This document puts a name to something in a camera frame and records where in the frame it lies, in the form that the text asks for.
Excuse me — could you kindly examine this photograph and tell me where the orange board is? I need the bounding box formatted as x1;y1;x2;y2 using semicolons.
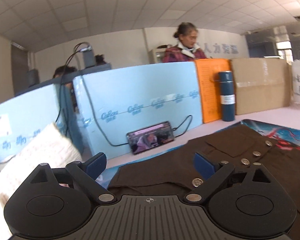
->
194;58;237;124

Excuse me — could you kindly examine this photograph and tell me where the black smartphone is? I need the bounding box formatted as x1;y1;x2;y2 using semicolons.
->
126;121;175;155

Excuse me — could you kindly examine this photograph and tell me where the white knitted cloth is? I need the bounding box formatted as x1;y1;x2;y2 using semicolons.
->
0;123;83;205

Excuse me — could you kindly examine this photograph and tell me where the brown buttoned garment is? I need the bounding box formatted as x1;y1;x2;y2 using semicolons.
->
107;124;300;240

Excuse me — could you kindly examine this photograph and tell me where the printed table mat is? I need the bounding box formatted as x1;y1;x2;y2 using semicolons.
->
95;119;300;190

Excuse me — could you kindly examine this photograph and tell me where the dark grey box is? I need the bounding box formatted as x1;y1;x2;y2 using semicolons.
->
27;69;39;87

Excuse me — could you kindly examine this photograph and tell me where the grey device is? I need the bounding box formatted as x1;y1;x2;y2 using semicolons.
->
83;45;96;68

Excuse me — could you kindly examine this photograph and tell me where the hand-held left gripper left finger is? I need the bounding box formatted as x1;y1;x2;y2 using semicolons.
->
27;152;115;203

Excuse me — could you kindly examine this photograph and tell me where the black phone charging cable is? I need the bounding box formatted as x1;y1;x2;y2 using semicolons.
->
81;75;193;147

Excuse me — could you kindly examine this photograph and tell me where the brown cardboard box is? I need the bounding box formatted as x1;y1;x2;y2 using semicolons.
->
230;57;294;115

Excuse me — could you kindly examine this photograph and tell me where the large light blue foam board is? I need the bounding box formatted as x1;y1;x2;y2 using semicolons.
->
72;61;203;159

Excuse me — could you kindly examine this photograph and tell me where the black device cable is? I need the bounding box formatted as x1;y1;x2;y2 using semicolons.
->
55;42;92;124

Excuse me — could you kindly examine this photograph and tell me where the beige cabinet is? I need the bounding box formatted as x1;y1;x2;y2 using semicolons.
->
149;45;168;64

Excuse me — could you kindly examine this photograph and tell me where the dark teal bottle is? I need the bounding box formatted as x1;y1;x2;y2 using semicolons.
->
218;71;236;122

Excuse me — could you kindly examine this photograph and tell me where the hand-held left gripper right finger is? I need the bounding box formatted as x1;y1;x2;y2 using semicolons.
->
185;152;273;203

